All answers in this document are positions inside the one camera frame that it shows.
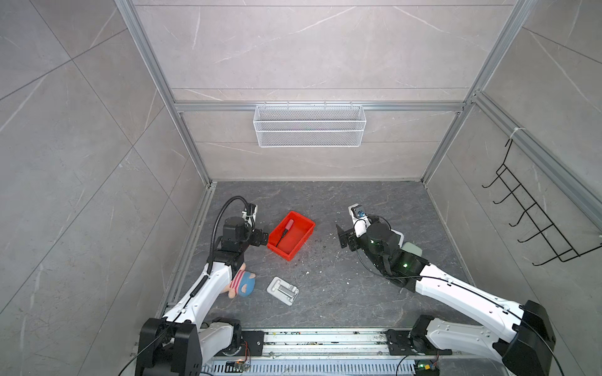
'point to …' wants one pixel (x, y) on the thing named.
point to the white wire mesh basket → (310, 126)
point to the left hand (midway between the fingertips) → (254, 217)
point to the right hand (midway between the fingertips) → (350, 218)
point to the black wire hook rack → (566, 251)
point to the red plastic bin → (295, 239)
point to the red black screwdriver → (288, 227)
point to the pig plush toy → (242, 283)
